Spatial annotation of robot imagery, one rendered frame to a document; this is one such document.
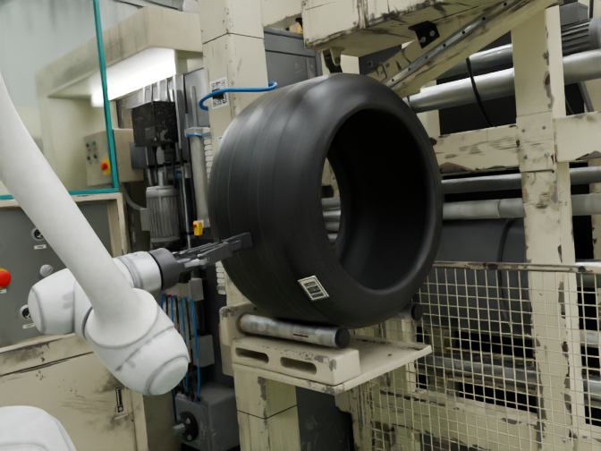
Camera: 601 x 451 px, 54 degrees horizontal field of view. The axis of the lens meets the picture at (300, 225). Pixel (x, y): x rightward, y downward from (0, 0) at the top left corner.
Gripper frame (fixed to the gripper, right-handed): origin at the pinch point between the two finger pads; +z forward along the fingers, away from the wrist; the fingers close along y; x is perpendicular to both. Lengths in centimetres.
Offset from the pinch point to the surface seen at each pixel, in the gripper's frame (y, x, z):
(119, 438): 59, 53, -10
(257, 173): -3.8, -13.3, 5.9
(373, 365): -7.7, 36.5, 25.8
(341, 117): -13.0, -21.1, 23.9
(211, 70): 36, -41, 31
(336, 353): -8.1, 28.8, 14.2
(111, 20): 1016, -322, 571
